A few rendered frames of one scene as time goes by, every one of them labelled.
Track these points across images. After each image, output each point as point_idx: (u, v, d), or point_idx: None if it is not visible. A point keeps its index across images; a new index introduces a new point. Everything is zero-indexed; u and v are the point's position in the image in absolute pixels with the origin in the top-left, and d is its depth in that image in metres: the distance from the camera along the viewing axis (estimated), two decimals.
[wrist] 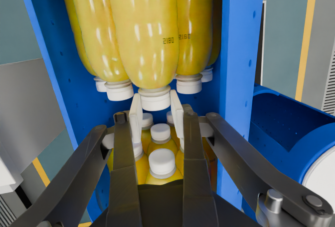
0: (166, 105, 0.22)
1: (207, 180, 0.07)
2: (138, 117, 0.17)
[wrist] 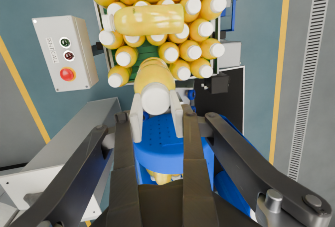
0: (165, 97, 0.22)
1: (207, 180, 0.07)
2: (139, 117, 0.17)
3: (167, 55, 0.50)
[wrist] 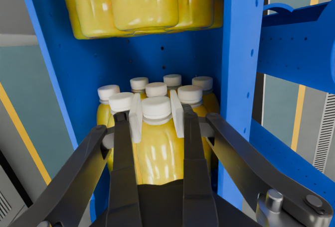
0: None
1: (207, 180, 0.07)
2: (138, 117, 0.17)
3: None
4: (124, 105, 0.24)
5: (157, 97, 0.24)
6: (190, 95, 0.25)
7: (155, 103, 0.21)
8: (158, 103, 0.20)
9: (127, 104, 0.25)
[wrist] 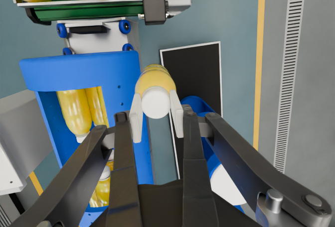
0: None
1: (207, 180, 0.07)
2: (139, 117, 0.17)
3: None
4: None
5: (156, 90, 0.21)
6: None
7: (157, 113, 0.22)
8: (159, 116, 0.22)
9: None
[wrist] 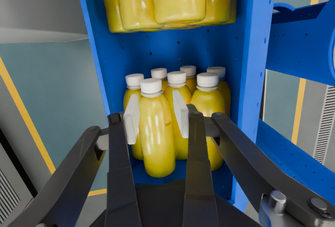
0: None
1: (210, 181, 0.07)
2: (134, 118, 0.17)
3: None
4: (154, 87, 0.29)
5: None
6: (209, 80, 0.29)
7: None
8: None
9: (157, 87, 0.29)
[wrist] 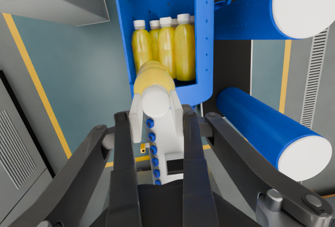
0: None
1: (207, 180, 0.07)
2: (139, 117, 0.17)
3: None
4: (161, 113, 0.23)
5: None
6: (183, 16, 0.49)
7: None
8: None
9: (164, 112, 0.23)
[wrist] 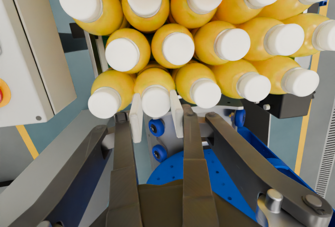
0: (189, 44, 0.21)
1: (207, 180, 0.07)
2: (139, 117, 0.17)
3: (226, 47, 0.21)
4: (161, 113, 0.23)
5: (208, 81, 0.23)
6: None
7: (207, 103, 0.24)
8: (210, 106, 0.24)
9: (164, 111, 0.23)
